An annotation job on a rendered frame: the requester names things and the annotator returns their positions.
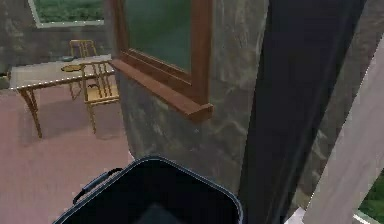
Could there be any yellow wooden chair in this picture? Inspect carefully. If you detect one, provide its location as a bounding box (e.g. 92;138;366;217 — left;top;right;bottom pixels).
79;60;121;135
68;39;98;101

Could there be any brown framed window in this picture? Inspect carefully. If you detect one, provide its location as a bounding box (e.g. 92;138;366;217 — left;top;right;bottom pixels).
109;0;215;124

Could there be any black plastic bin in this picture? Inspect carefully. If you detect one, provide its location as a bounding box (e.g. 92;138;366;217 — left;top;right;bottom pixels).
52;155;244;224

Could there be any yellow plate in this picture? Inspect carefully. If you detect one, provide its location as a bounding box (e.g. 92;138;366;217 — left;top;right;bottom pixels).
60;64;83;73

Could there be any white top wooden table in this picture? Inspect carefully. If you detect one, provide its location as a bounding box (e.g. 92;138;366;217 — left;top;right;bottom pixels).
9;54;116;139

